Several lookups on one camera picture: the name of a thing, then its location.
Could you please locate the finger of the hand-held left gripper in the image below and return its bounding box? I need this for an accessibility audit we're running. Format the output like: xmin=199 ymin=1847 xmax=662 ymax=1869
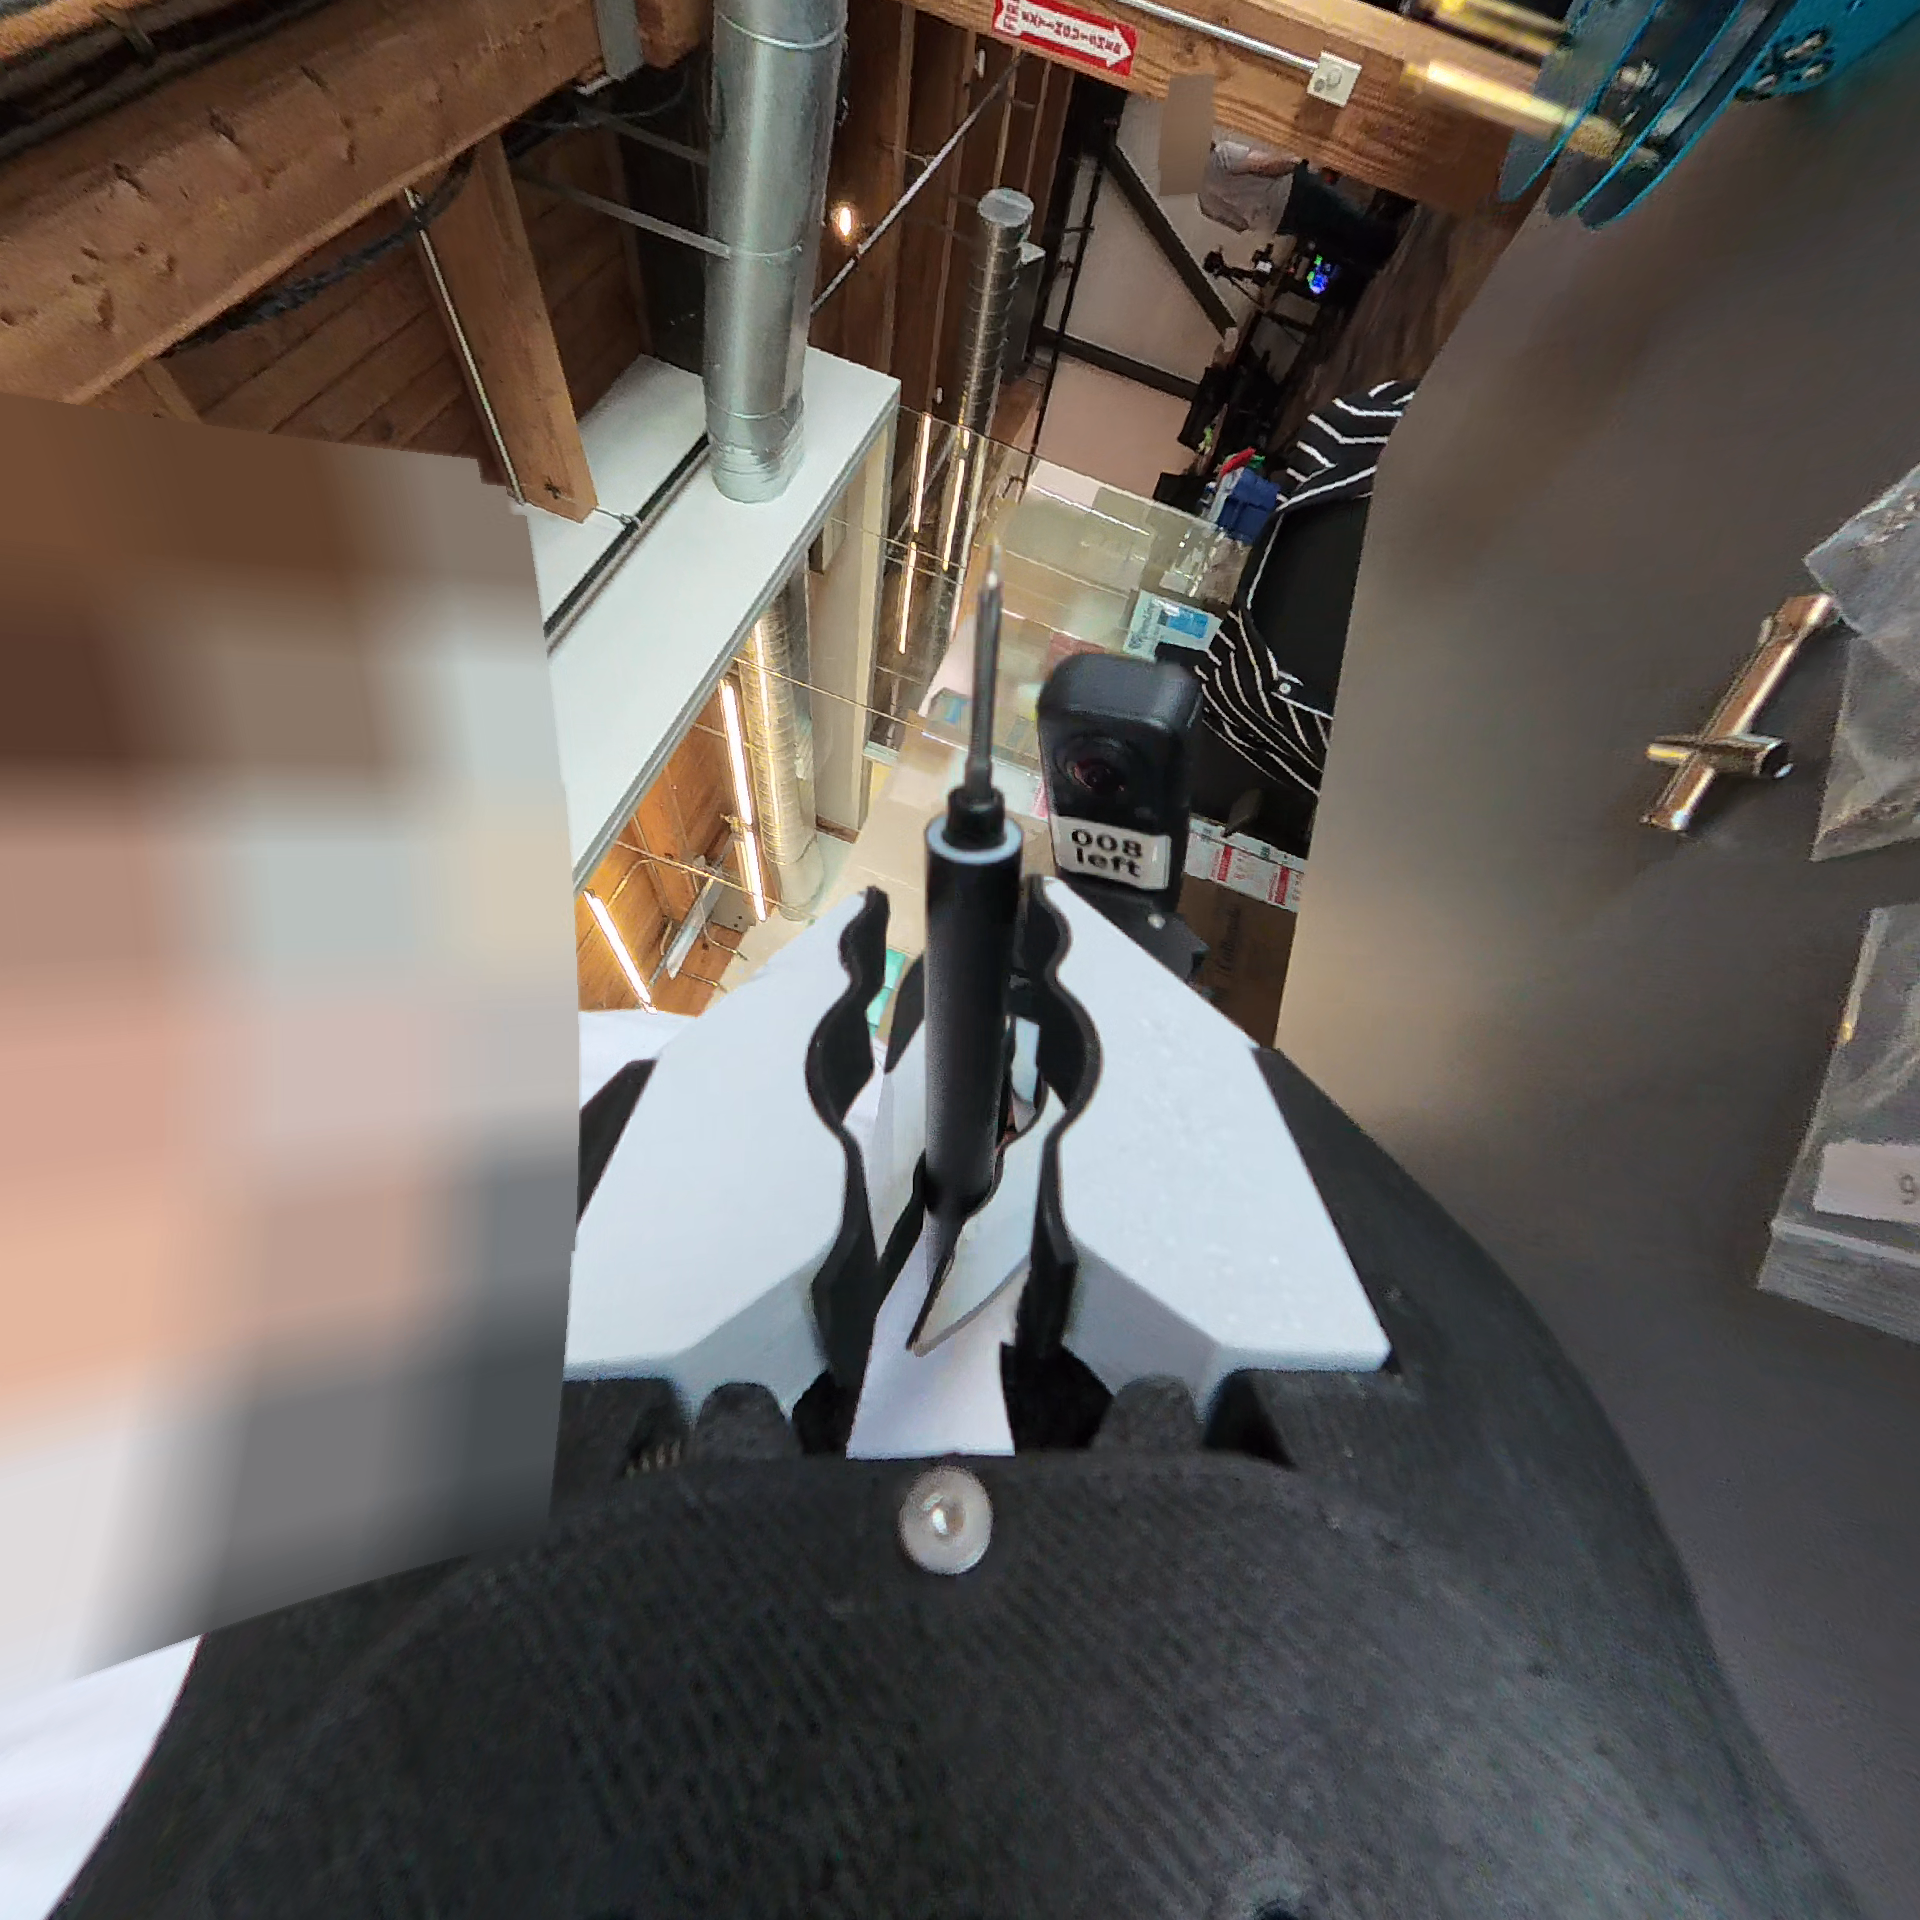
xmin=903 ymin=1170 xmax=1037 ymax=1356

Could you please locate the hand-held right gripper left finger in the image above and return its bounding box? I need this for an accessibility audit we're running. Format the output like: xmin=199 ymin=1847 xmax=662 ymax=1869
xmin=569 ymin=886 xmax=889 ymax=1404

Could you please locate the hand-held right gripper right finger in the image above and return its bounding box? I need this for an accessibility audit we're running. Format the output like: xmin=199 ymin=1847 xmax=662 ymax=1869
xmin=1007 ymin=882 xmax=1390 ymax=1389

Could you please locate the black white striped garment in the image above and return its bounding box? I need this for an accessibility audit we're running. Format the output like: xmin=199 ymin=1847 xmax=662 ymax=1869
xmin=1190 ymin=379 xmax=1419 ymax=818

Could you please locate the metal socket wrench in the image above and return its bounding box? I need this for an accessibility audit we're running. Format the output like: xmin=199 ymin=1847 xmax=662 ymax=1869
xmin=1639 ymin=592 xmax=1844 ymax=837

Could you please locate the wooden beam with sign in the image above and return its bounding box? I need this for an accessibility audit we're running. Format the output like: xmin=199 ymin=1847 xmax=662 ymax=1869
xmin=914 ymin=0 xmax=1519 ymax=207

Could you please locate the red white sign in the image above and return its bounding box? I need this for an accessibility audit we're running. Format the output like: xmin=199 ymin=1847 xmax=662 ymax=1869
xmin=989 ymin=0 xmax=1135 ymax=79

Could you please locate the wide wooden ceiling beam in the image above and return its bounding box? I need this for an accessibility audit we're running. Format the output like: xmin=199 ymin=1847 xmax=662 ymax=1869
xmin=0 ymin=0 xmax=710 ymax=405

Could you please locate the ribbed silver ventilation duct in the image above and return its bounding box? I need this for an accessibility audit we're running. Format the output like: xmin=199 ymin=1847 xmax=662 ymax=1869
xmin=731 ymin=586 xmax=819 ymax=920

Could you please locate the thin silver ventilation duct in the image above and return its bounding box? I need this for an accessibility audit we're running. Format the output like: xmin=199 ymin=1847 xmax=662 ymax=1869
xmin=945 ymin=187 xmax=1041 ymax=453

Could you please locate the large silver ventilation duct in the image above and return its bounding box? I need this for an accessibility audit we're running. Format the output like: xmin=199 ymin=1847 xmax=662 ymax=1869
xmin=703 ymin=0 xmax=819 ymax=504

